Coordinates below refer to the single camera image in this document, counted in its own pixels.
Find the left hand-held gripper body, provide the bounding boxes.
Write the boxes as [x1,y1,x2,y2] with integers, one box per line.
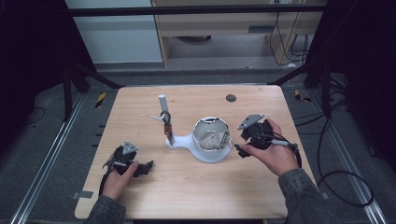
[106,140,140,176]

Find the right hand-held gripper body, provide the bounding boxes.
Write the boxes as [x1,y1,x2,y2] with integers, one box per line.
[236,113,276,150]

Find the grey pouch keychain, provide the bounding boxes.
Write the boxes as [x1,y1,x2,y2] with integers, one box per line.
[198,130,232,151]

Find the white stand with branch post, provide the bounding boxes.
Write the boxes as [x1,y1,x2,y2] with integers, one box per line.
[150,93,233,164]

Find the person's left hand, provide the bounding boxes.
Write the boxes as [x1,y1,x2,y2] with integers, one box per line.
[102,161,140,202]

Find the person's right hand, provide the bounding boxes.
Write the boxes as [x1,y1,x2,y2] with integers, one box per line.
[241,118,301,178]

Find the yellow black striped tape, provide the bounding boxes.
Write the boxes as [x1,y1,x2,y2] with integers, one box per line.
[294,89,313,104]
[94,91,107,109]

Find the black metal stand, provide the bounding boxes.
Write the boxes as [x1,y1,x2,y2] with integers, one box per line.
[61,60,126,123]
[267,60,332,119]

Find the wooden desk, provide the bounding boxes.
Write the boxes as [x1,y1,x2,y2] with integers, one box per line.
[151,0,326,68]

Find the white cabinet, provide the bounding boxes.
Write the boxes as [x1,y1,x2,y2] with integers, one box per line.
[64,0,163,65]

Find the right hand-held gripper cable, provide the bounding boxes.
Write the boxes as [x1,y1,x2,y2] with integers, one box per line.
[251,132,304,169]

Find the hand-held gripper cable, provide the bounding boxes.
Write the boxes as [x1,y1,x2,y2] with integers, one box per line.
[98,160,116,197]
[251,132,304,169]

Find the left hand-held gripper cable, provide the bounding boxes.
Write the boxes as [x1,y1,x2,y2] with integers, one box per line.
[98,160,116,197]

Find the black looped floor cable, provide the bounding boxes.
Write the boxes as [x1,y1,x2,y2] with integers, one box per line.
[316,116,375,208]

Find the metal floor rail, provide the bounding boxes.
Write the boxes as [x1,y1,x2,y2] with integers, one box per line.
[307,89,389,224]
[9,92,86,224]

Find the black hanging cables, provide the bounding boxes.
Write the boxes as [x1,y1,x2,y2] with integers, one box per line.
[268,11,310,67]

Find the thin black floor cable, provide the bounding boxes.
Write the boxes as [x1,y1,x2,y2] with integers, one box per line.
[20,106,47,126]

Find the black horizontal frame bar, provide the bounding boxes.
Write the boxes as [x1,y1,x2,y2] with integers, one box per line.
[64,4,327,18]

